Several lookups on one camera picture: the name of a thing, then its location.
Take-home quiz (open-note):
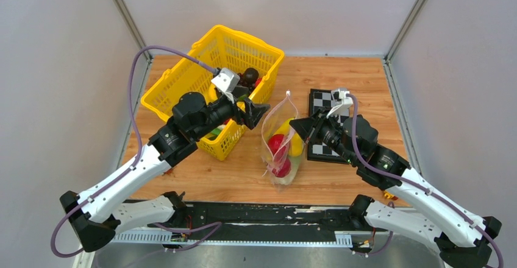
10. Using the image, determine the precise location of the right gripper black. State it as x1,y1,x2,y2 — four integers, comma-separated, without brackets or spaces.
289,107,357,166

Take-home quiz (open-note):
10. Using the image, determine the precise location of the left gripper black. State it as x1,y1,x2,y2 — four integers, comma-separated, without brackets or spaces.
193,86,271,141

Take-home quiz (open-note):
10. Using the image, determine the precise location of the yellow bell pepper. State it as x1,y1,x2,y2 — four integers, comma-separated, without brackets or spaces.
274,118,304,157

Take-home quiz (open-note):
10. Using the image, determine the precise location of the clear zip top bag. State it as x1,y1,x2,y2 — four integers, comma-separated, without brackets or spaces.
261,90,305,192

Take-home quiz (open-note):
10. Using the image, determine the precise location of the dark red pomegranate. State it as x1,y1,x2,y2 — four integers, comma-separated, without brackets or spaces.
268,134,289,158

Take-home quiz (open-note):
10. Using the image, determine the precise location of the green lettuce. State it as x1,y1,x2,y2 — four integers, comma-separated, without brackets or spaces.
266,155,303,186

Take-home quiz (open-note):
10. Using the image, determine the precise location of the yellow plastic basket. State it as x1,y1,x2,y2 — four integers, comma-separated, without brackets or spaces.
141,25,285,161

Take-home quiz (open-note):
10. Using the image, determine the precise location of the red yellow apple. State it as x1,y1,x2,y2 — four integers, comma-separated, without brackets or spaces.
271,158,291,178

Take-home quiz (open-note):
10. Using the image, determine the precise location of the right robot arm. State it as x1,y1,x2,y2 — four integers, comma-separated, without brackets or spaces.
290,112,504,267

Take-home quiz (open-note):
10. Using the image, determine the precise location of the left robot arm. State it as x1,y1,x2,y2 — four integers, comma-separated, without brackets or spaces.
58,92,270,252

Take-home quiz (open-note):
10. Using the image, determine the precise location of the red strawberry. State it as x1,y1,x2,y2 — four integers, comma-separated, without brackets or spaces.
254,77,262,88

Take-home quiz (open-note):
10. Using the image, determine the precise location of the black white checkerboard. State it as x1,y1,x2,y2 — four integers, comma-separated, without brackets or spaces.
306,88,349,164

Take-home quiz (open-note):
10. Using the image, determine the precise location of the dark avocado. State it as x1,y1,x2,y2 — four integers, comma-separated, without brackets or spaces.
239,68,259,89

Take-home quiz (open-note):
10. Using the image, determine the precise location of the green cucumber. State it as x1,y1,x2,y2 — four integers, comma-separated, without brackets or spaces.
205,127,222,141

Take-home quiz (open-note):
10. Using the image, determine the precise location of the orange yellow toy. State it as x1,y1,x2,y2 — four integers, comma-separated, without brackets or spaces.
383,191,399,201

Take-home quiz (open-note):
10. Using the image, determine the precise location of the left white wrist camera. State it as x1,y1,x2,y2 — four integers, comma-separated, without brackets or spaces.
211,68,240,104

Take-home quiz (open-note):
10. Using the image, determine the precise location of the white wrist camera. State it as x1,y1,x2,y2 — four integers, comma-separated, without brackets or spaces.
211,68,240,104
326,88,354,118

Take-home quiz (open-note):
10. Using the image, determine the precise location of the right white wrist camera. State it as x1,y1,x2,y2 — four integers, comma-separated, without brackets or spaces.
326,88,354,118

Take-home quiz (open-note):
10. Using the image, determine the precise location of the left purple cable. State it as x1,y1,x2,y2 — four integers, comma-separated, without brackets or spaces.
50,45,219,259

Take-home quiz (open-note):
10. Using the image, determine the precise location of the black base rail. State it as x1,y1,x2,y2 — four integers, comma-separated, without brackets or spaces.
161,202,374,243

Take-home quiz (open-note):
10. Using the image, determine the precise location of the aluminium frame base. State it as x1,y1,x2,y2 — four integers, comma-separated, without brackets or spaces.
73,201,465,268

